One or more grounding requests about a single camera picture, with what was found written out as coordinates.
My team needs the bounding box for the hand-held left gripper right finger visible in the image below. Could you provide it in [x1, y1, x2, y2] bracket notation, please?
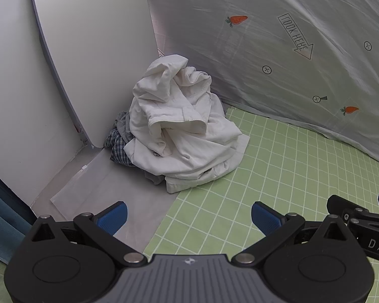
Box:
[232, 201, 356, 267]

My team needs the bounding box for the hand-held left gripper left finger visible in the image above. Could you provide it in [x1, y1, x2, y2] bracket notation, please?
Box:
[25, 201, 147, 267]

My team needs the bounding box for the white garment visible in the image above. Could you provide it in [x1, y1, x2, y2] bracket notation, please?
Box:
[124, 54, 251, 194]

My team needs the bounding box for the green checked bed sheet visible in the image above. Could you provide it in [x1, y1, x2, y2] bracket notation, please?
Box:
[0, 107, 379, 303]

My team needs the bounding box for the blue plaid garment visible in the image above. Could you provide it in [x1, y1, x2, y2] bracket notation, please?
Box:
[104, 126, 136, 166]

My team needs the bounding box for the grey garment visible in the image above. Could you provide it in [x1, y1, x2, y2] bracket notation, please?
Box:
[114, 110, 134, 142]

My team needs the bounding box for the dark blue curtain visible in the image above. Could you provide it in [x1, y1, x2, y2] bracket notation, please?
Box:
[0, 164, 35, 266]

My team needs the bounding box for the white board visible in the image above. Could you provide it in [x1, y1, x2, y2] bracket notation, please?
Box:
[29, 0, 165, 149]

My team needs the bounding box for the grey carrot print quilt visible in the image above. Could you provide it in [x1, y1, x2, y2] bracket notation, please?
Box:
[142, 0, 379, 161]

